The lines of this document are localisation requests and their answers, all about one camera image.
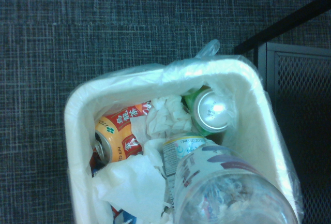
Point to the clear plastic hint bottle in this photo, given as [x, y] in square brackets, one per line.
[227, 190]

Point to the white lined trash bin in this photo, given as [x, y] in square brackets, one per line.
[181, 72]

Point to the crumpled white tissue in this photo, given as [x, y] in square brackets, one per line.
[168, 118]

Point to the green drink can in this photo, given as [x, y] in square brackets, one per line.
[210, 111]

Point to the orange red tea can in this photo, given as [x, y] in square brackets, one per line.
[116, 133]

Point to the white paper napkin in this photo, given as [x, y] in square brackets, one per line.
[132, 182]

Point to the blue red wrapper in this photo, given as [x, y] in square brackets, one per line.
[124, 217]

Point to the black metal mesh cabinet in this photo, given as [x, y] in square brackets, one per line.
[302, 99]

